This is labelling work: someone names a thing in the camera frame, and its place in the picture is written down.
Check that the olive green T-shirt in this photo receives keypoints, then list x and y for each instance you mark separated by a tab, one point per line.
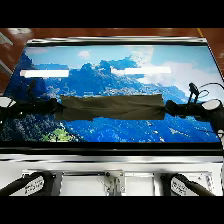
111	107

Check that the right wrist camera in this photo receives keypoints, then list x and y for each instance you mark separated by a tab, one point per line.
192	91

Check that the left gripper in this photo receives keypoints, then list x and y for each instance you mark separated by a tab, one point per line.
53	106

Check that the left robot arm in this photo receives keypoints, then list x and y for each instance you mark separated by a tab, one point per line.
23	107

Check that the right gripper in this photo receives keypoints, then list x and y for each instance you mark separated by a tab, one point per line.
175	108

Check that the silver frame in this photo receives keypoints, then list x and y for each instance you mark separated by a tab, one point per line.
113	173

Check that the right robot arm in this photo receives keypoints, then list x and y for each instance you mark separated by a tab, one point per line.
206	111

